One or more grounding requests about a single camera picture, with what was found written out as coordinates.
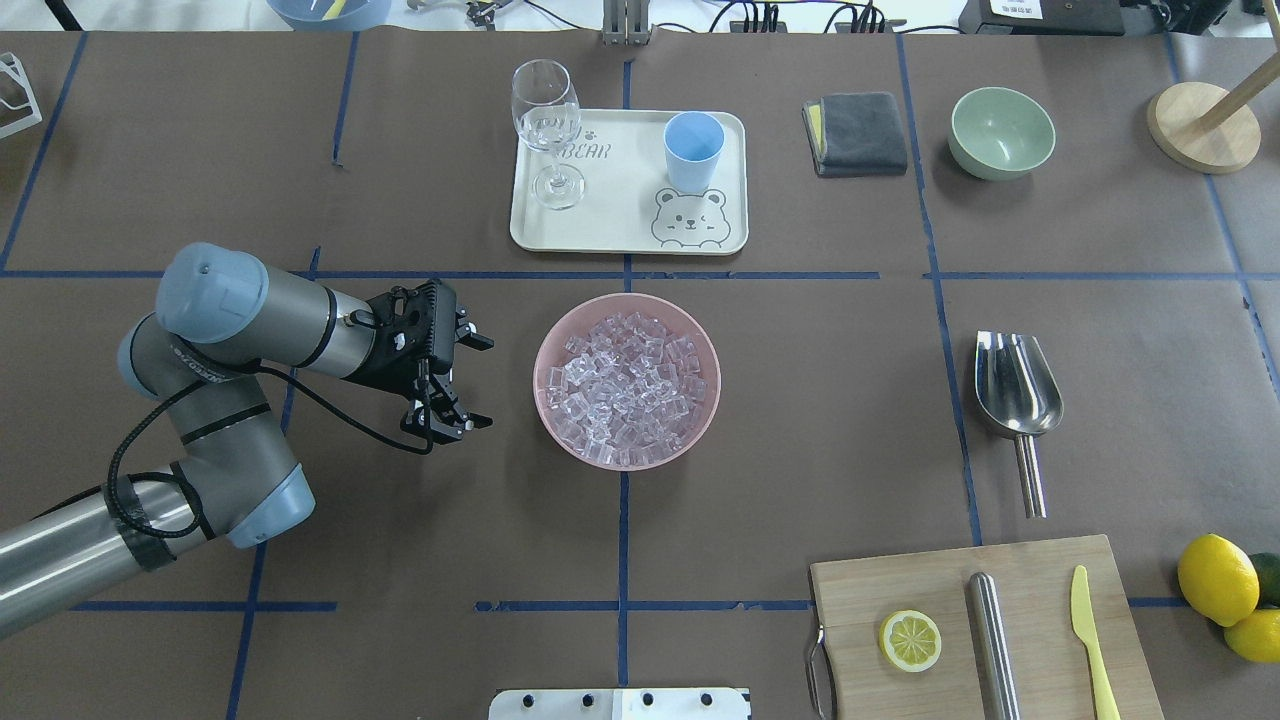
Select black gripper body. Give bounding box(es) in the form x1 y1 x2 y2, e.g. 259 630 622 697
346 281 466 400

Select steel ice scoop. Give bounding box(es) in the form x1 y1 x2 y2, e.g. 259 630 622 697
975 331 1064 519

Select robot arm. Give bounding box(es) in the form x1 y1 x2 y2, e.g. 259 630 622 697
1 243 493 637

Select clear plastic ice cubes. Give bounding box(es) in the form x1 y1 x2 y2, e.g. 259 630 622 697
547 313 707 468

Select light blue cup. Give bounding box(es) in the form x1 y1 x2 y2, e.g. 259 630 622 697
663 111 724 193

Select wooden cup stand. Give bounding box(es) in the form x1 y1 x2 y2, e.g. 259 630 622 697
1146 53 1279 174

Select pink bowl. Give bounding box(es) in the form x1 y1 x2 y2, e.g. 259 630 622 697
532 292 722 471

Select clear wine glass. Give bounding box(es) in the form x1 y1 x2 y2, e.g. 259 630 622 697
509 59 585 211

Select cream bear tray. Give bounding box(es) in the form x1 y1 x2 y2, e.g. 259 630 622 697
509 109 749 256

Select blue bowl with fork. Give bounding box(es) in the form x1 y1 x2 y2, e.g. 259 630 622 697
268 0 390 32

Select lemon half slice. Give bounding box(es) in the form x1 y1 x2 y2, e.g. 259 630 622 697
878 609 942 673

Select green bowl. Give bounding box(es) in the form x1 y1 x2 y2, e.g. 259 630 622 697
948 87 1057 181

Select steel rolling rod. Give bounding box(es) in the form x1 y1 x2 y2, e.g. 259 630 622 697
966 571 1021 719

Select wooden cutting board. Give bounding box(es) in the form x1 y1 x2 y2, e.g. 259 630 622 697
810 536 1164 719

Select yellow plastic knife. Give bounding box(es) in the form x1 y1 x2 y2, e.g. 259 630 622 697
1069 565 1121 719

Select yellow lemon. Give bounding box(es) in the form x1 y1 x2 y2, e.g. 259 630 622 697
1222 609 1280 664
1176 533 1260 628

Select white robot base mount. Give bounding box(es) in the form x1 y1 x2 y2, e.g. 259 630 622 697
488 687 753 719

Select white wire cup rack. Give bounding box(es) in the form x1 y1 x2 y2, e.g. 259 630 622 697
1 53 44 138

